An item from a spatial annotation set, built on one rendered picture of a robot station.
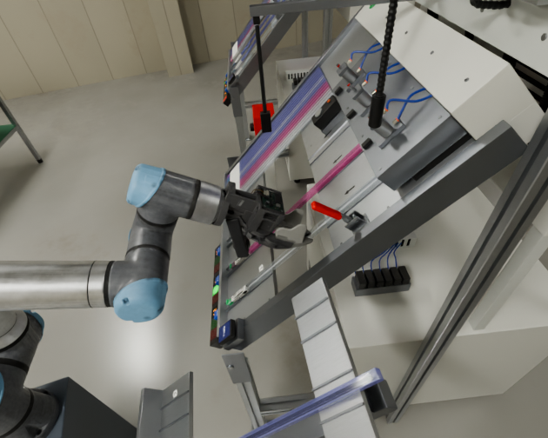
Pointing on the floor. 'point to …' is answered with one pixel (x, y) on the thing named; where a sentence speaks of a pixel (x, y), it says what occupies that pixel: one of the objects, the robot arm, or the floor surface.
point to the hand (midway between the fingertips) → (304, 238)
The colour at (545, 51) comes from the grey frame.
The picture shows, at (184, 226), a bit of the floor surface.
